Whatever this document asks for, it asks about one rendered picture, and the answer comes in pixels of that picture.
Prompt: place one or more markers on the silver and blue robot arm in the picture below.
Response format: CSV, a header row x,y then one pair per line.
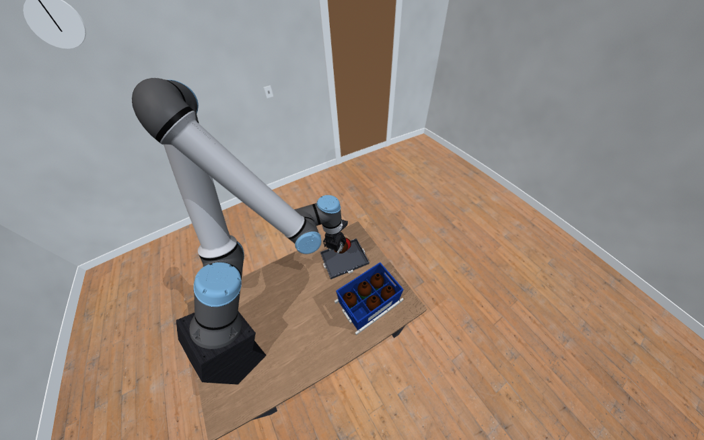
x,y
168,112

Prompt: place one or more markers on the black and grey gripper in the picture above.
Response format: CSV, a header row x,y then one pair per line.
x,y
336,243

